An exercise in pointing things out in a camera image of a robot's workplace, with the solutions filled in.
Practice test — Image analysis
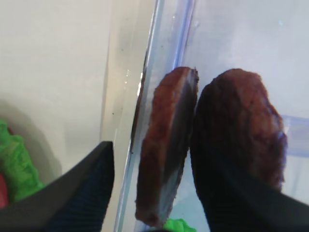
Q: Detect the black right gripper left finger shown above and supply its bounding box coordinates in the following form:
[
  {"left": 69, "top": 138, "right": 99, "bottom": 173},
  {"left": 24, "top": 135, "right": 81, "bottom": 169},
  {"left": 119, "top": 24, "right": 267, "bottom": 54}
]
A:
[{"left": 0, "top": 141, "right": 114, "bottom": 232}]

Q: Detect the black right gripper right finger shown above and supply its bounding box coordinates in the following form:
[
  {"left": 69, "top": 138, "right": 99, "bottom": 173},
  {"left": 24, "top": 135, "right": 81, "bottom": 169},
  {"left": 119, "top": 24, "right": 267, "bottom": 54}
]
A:
[{"left": 193, "top": 164, "right": 309, "bottom": 232}]

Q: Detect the upright green lettuce leaf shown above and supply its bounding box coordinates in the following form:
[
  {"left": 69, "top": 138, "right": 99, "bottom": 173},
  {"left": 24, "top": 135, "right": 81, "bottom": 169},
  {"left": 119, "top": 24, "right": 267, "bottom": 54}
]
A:
[{"left": 163, "top": 218, "right": 197, "bottom": 232}]

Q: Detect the clear right long rail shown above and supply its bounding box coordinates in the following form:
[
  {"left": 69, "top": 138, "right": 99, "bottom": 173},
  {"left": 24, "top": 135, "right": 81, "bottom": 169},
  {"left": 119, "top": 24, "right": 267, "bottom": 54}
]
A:
[{"left": 114, "top": 0, "right": 198, "bottom": 232}]

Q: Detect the white rectangular tray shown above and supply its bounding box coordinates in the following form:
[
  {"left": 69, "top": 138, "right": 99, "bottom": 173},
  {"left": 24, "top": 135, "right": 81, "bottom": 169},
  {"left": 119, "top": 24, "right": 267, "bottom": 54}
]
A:
[{"left": 0, "top": 0, "right": 157, "bottom": 194}]

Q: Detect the clear patty holder bar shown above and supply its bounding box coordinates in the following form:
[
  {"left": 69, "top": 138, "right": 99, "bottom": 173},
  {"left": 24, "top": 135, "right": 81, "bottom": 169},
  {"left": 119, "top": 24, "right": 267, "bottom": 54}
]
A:
[{"left": 282, "top": 116, "right": 309, "bottom": 159}]

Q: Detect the red tomato slice on tray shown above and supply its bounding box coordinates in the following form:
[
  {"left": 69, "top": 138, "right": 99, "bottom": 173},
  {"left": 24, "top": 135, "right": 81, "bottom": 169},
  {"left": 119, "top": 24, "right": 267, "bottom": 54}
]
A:
[{"left": 0, "top": 174, "right": 9, "bottom": 208}]

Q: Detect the green lettuce leaf on tray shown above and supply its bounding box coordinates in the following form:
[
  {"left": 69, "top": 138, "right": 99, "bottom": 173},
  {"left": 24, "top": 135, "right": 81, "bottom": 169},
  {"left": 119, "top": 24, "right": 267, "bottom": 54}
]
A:
[{"left": 0, "top": 120, "right": 45, "bottom": 203}]

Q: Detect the brown meat patty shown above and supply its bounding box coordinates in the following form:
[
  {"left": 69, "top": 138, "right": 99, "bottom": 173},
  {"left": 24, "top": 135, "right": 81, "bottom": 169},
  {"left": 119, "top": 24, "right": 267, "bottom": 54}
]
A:
[
  {"left": 135, "top": 67, "right": 199, "bottom": 228},
  {"left": 190, "top": 69, "right": 287, "bottom": 197}
]

